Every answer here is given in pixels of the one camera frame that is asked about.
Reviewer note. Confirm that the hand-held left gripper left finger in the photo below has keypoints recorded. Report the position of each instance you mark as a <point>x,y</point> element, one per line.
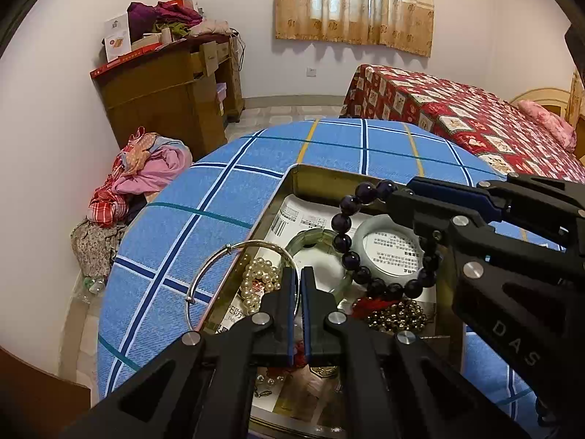
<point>289,320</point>

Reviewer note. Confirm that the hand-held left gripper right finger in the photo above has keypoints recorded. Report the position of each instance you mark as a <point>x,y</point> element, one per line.
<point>306,320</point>

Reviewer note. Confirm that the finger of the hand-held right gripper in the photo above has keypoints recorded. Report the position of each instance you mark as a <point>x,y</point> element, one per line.
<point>448,191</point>
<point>502,329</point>

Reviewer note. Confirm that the thin silver bangle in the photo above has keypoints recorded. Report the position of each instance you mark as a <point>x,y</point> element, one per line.
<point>227,247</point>

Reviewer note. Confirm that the rectangular metal tin box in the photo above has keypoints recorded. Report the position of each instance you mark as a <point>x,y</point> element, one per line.
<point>320,178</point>

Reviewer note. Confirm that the cream wooden headboard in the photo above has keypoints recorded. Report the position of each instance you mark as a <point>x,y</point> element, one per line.
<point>530,95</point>

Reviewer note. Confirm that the pink pillow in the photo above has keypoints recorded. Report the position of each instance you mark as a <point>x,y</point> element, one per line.
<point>548,121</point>

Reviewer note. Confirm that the bed with red quilt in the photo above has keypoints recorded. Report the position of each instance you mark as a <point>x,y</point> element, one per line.
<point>457,114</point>

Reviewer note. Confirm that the grey jade bangle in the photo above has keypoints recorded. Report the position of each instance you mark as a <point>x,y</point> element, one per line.
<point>363,235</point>

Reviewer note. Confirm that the printed magazine page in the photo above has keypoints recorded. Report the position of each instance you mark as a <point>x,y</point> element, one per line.
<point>292,219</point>

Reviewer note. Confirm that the blue checked tablecloth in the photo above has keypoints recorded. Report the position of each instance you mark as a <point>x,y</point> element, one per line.
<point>205,192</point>

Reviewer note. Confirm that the clear plastic bottle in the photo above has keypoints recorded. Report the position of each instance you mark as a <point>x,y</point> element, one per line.
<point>91,288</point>

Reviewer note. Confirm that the pink and red clothes pile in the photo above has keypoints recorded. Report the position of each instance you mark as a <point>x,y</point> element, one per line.
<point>146,169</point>

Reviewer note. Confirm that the wide beige patterned curtain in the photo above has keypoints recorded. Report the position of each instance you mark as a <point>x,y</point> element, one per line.
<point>356,4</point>

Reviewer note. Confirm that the floral patterned cloth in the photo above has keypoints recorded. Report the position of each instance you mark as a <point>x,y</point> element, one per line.
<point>93,247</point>

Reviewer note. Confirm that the purple box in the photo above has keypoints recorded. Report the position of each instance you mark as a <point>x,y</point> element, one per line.
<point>221,98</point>

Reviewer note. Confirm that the wooden desk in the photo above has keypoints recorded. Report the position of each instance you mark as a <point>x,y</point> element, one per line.
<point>160,105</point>

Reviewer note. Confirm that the brown wooden board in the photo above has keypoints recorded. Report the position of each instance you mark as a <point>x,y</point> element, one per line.
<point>36,398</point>

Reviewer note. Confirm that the flat red box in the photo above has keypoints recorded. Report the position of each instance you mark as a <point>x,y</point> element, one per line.
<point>123,60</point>

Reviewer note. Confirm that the pile of clothes on desk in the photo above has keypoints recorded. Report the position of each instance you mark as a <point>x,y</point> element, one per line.
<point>178,18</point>

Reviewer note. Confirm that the white printed box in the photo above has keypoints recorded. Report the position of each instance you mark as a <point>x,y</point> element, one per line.
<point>116,39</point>

